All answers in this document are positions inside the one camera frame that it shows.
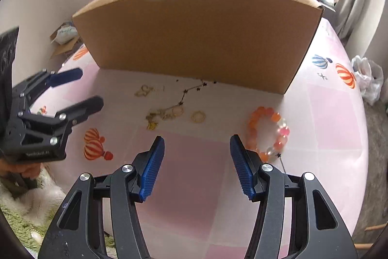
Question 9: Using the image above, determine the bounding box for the green white fluffy fabric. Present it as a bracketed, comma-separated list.
[0, 168, 69, 250]

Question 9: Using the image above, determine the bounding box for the orange pink bead bracelet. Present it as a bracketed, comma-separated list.
[246, 106, 291, 163]

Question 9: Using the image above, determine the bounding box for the large brown cardboard box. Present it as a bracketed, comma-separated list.
[72, 0, 325, 95]

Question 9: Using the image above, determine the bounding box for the person's left hand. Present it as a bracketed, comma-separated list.
[0, 160, 42, 184]

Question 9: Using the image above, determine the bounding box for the gold chain necklace bundle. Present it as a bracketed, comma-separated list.
[145, 104, 185, 130]

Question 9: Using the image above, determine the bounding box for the pink balloon print tablecloth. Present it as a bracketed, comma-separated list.
[39, 16, 369, 259]

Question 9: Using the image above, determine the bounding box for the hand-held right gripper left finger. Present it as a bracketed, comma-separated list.
[38, 135, 166, 259]

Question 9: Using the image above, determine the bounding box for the small gold ring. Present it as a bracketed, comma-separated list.
[191, 110, 206, 124]

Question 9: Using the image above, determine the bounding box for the white crumpled bag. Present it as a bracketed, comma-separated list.
[56, 26, 78, 43]

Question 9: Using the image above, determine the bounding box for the open floor cardboard box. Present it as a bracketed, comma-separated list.
[49, 22, 84, 59]

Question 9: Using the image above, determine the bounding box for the white plastic bag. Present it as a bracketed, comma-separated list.
[352, 56, 384, 106]

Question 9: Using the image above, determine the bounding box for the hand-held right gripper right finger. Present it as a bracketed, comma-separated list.
[229, 134, 358, 259]

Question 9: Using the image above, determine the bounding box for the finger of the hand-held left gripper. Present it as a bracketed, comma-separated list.
[14, 67, 83, 110]
[23, 96, 104, 146]

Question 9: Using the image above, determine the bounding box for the wooden stick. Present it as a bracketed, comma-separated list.
[355, 224, 388, 250]

